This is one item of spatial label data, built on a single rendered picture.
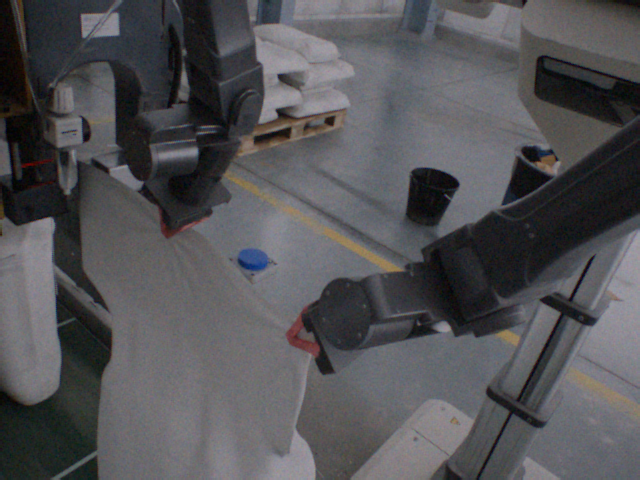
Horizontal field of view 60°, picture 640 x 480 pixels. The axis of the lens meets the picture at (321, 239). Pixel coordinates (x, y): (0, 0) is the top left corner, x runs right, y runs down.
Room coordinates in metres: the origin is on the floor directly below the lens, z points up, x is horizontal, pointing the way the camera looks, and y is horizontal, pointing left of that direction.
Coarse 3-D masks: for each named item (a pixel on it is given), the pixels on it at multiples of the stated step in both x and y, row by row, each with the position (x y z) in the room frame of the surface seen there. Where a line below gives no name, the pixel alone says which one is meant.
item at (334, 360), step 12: (312, 312) 0.41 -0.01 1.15; (312, 324) 0.41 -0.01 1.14; (324, 336) 0.40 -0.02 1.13; (324, 348) 0.40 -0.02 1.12; (336, 348) 0.40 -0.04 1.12; (360, 348) 0.41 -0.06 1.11; (324, 360) 0.39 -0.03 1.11; (336, 360) 0.40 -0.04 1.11; (348, 360) 0.40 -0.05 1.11; (336, 372) 0.39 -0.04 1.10
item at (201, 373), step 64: (128, 192) 0.70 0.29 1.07; (128, 256) 0.70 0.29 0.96; (192, 256) 0.62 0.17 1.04; (128, 320) 0.67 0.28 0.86; (192, 320) 0.61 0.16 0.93; (256, 320) 0.51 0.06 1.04; (128, 384) 0.58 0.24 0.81; (192, 384) 0.57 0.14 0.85; (256, 384) 0.50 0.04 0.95; (128, 448) 0.56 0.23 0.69; (192, 448) 0.50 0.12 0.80; (256, 448) 0.48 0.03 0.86
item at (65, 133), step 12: (60, 84) 0.67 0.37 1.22; (60, 96) 0.66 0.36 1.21; (72, 96) 0.67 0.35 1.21; (48, 108) 0.68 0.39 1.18; (60, 108) 0.66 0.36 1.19; (72, 108) 0.67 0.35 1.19; (48, 120) 0.65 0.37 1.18; (60, 120) 0.65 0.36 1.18; (72, 120) 0.66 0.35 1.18; (48, 132) 0.65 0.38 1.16; (60, 132) 0.65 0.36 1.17; (72, 132) 0.66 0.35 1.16; (48, 144) 0.68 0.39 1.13; (60, 144) 0.65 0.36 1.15; (72, 144) 0.66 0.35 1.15
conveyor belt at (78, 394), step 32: (64, 320) 1.13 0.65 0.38; (64, 352) 1.02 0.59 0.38; (96, 352) 1.04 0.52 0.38; (64, 384) 0.92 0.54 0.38; (96, 384) 0.94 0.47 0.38; (0, 416) 0.80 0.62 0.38; (32, 416) 0.81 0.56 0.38; (64, 416) 0.83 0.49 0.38; (96, 416) 0.85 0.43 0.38; (0, 448) 0.72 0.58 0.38; (32, 448) 0.74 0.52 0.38; (64, 448) 0.75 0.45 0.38; (96, 448) 0.77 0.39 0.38
